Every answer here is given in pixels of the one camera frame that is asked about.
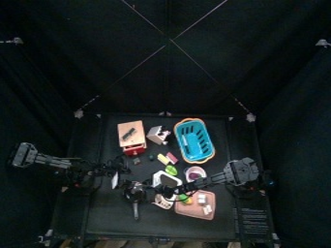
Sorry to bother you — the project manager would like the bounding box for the wooden drawer box red front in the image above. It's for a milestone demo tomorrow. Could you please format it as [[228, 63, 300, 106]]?
[[116, 120, 148, 158]]

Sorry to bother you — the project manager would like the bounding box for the yellow sushi piece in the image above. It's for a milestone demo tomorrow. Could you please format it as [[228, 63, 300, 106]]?
[[156, 153, 171, 167]]

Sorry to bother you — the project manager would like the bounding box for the pink sushi piece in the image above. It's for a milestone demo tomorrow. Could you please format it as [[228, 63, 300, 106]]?
[[165, 151, 180, 165]]

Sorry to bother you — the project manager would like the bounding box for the green yellow toy vegetable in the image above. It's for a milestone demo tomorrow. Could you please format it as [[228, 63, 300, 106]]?
[[177, 193, 193, 205]]

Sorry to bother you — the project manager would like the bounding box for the white toy kitchen scale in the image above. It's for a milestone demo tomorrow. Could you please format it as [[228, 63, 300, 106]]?
[[149, 170, 184, 211]]

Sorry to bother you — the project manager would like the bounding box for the black frying pan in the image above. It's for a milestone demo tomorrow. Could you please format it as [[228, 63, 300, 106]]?
[[123, 180, 148, 222]]

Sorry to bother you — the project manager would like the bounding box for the lime green toy slice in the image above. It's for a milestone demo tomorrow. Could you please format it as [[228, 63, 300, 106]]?
[[164, 164, 180, 177]]

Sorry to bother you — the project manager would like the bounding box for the white bowl pink rim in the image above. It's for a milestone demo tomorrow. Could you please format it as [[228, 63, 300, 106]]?
[[183, 165, 208, 184]]

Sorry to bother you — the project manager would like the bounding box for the pink cutting board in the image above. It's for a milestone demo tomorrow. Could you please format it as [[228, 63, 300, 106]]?
[[173, 189, 217, 222]]

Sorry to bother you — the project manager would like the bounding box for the white pink toy appliance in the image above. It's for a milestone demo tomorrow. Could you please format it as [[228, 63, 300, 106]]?
[[144, 125, 173, 146]]

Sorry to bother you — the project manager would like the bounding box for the blue basket orange rim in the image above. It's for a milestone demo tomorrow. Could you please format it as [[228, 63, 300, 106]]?
[[173, 117, 217, 165]]

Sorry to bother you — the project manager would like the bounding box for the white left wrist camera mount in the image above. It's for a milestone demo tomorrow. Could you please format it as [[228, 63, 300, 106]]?
[[109, 171, 120, 190]]

